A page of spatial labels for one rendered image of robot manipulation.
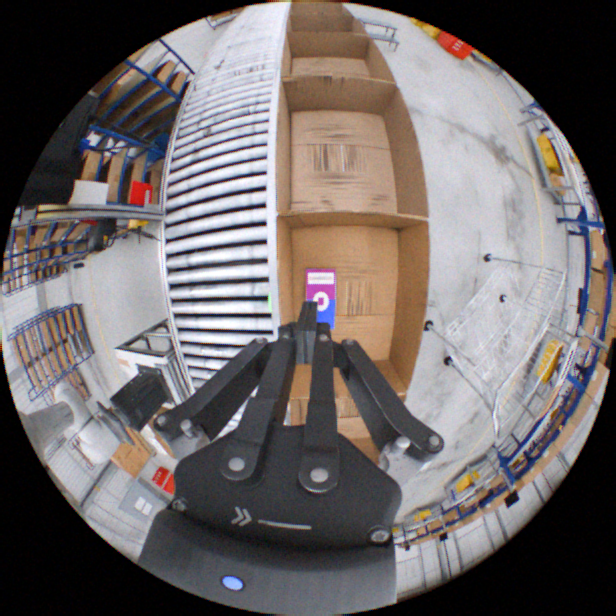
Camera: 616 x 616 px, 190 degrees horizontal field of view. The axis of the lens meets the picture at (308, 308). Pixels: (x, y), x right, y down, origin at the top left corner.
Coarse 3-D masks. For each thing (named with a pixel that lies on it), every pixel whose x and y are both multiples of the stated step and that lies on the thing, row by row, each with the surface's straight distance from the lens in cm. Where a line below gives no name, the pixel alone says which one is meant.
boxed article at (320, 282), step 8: (312, 272) 50; (320, 272) 50; (328, 272) 50; (312, 280) 50; (320, 280) 50; (328, 280) 50; (312, 288) 51; (320, 288) 51; (328, 288) 51; (312, 296) 51; (320, 296) 51; (328, 296) 51; (320, 304) 52; (328, 304) 52; (320, 312) 52; (328, 312) 52; (320, 320) 53; (328, 320) 53
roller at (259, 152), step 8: (240, 152) 81; (248, 152) 80; (256, 152) 79; (264, 152) 78; (208, 160) 87; (216, 160) 85; (224, 160) 83; (232, 160) 82; (240, 160) 81; (248, 160) 82; (184, 168) 94; (192, 168) 90; (200, 168) 88; (208, 168) 87; (168, 176) 99; (176, 176) 95; (184, 176) 93
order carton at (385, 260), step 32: (288, 224) 47; (320, 224) 51; (352, 224) 51; (384, 224) 50; (416, 224) 46; (288, 256) 47; (320, 256) 51; (352, 256) 52; (384, 256) 54; (416, 256) 46; (288, 288) 46; (352, 288) 53; (384, 288) 55; (416, 288) 46; (288, 320) 46; (352, 320) 55; (384, 320) 57; (416, 320) 46; (384, 352) 62; (416, 352) 46
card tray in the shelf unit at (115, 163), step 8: (112, 160) 143; (120, 160) 146; (104, 168) 159; (112, 168) 141; (120, 168) 144; (104, 176) 167; (112, 176) 139; (112, 184) 137; (112, 192) 136; (112, 200) 134
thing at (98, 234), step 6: (102, 222) 78; (90, 228) 81; (96, 228) 77; (102, 228) 77; (108, 228) 80; (90, 234) 79; (96, 234) 76; (102, 234) 77; (108, 234) 80; (90, 240) 79; (96, 240) 76; (102, 240) 77; (90, 246) 78; (96, 246) 76; (102, 246) 77; (90, 252) 79; (96, 252) 77
